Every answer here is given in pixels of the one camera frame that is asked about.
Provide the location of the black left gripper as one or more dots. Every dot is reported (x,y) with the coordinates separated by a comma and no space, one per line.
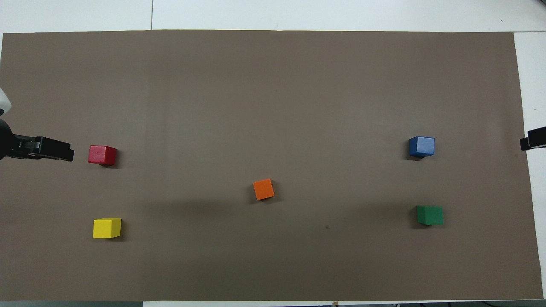
(13,147)

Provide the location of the red wooden block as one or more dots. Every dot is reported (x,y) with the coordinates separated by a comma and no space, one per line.
(101,154)

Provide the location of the yellow wooden block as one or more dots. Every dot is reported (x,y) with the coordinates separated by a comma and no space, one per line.
(106,228)

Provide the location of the blue wooden block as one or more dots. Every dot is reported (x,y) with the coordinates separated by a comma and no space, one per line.
(421,146)

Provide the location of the green wooden block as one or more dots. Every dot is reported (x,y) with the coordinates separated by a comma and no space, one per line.
(430,215)

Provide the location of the orange wooden block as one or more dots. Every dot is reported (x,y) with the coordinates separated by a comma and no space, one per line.
(263,189)

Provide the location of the brown paper table mat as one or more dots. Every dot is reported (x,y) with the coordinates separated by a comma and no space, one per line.
(273,106)

